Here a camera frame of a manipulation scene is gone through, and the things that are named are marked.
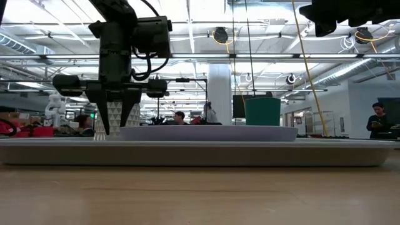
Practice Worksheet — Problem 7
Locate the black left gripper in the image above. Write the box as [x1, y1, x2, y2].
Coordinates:
[52, 51, 168, 136]

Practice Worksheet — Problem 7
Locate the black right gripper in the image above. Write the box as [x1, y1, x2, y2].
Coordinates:
[299, 0, 400, 38]

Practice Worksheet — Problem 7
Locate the lavender round plate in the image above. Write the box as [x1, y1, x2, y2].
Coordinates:
[119, 124, 299, 143]

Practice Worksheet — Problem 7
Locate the teal plastic cup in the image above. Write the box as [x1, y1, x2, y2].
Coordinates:
[244, 97, 281, 127]

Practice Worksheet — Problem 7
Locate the grey plastic tray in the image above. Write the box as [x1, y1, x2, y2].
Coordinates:
[0, 137, 400, 167]

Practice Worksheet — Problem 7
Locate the succulent in white patterned pot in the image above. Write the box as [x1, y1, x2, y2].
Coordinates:
[93, 100, 141, 141]

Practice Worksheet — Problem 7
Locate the person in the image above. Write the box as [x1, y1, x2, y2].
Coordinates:
[202, 101, 219, 124]
[172, 111, 190, 126]
[76, 114, 95, 137]
[366, 102, 395, 140]

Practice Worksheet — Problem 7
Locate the white robot figure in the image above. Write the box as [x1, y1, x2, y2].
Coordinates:
[44, 92, 67, 128]

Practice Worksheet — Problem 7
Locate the red background object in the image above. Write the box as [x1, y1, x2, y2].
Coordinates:
[12, 126, 54, 138]

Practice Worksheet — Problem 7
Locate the white building column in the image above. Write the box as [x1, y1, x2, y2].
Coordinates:
[207, 64, 233, 126]

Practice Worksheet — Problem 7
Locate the black background monitor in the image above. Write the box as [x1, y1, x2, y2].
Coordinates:
[232, 94, 273, 119]

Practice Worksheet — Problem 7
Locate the black background station frame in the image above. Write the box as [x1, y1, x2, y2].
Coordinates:
[157, 77, 209, 124]

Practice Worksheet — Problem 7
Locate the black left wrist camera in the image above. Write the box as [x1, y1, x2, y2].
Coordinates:
[133, 15, 173, 59]

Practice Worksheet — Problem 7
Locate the black hanging cable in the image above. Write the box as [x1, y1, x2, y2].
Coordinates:
[243, 0, 257, 98]

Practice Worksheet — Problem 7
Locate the yellow hanging cable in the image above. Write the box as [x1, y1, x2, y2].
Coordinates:
[291, 0, 329, 138]

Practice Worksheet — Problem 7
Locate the thin black vertical cable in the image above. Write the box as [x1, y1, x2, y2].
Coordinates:
[231, 0, 236, 126]

